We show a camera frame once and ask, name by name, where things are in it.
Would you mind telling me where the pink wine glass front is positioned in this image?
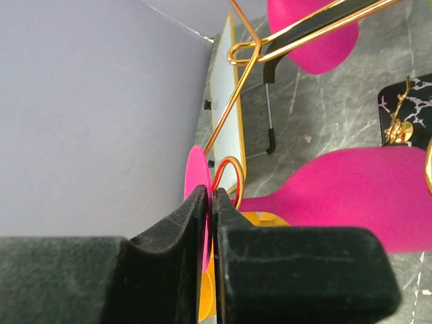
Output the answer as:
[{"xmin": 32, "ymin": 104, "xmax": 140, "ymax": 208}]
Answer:
[{"xmin": 184, "ymin": 145, "xmax": 432, "ymax": 273}]

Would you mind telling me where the pink wine glass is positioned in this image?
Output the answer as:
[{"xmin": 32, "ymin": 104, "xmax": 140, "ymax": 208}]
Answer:
[
  {"xmin": 184, "ymin": 145, "xmax": 432, "ymax": 273},
  {"xmin": 267, "ymin": 0, "xmax": 360, "ymax": 75}
]

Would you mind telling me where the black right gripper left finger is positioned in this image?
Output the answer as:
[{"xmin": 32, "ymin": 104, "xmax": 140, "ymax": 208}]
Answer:
[{"xmin": 1, "ymin": 185, "xmax": 208, "ymax": 323}]

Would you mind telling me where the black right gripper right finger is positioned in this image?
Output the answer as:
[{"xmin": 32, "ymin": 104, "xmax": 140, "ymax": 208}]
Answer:
[{"xmin": 212, "ymin": 189, "xmax": 402, "ymax": 323}]

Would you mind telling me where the yellow wine glass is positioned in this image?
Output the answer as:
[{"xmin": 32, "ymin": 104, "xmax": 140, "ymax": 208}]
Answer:
[
  {"xmin": 198, "ymin": 257, "xmax": 217, "ymax": 321},
  {"xmin": 242, "ymin": 212, "xmax": 289, "ymax": 227}
]

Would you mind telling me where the pink wine glass back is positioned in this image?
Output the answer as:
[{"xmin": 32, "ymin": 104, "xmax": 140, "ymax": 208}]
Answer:
[{"xmin": 267, "ymin": 0, "xmax": 360, "ymax": 75}]

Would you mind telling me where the white gold framed board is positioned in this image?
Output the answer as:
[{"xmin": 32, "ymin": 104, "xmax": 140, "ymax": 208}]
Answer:
[{"xmin": 204, "ymin": 12, "xmax": 277, "ymax": 195}]

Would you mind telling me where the black gold wine glass rack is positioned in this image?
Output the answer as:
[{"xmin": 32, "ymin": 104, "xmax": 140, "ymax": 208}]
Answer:
[{"xmin": 202, "ymin": 0, "xmax": 432, "ymax": 210}]

